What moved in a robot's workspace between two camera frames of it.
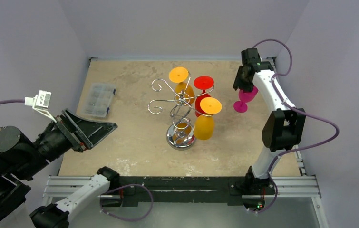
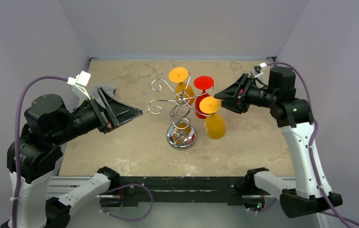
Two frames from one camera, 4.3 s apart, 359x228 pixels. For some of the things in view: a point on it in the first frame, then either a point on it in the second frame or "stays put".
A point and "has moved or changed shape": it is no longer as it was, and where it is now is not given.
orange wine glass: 204,125 has moved or changed shape
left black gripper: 92,131 -> 119,112
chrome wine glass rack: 181,135 stays put
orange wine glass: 184,92 stays put
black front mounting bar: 134,190 stays put
